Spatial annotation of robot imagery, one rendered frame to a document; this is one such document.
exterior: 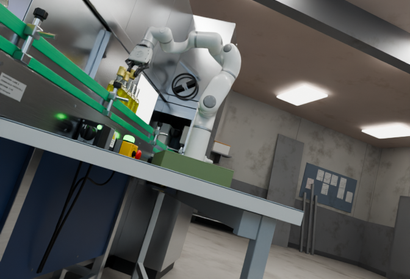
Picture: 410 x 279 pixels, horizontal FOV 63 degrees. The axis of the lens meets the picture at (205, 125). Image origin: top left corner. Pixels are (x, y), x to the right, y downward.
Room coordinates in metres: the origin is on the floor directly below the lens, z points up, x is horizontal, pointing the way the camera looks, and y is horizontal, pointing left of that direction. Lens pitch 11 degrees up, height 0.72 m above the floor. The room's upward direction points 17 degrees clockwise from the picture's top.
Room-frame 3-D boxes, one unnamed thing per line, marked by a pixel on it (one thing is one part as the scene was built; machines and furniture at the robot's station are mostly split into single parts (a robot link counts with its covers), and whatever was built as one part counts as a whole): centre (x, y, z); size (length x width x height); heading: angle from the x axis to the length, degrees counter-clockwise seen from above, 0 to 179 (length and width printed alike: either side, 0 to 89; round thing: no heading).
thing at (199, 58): (2.95, 0.12, 1.69); 0.70 x 0.37 x 0.89; 169
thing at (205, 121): (1.54, 0.01, 1.08); 0.13 x 0.10 x 0.16; 1
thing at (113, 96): (1.17, 0.32, 0.94); 0.07 x 0.04 x 0.13; 79
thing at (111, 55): (1.95, 0.49, 1.15); 0.90 x 0.03 x 0.34; 169
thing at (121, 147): (1.33, 0.27, 0.79); 0.07 x 0.07 x 0.07; 79
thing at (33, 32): (0.71, 0.41, 0.94); 0.07 x 0.04 x 0.13; 79
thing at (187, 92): (2.59, 0.25, 1.49); 0.21 x 0.05 x 0.21; 79
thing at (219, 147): (8.43, -0.53, 1.90); 0.45 x 0.38 x 0.25; 104
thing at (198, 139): (1.55, -0.01, 0.92); 0.16 x 0.13 x 0.15; 115
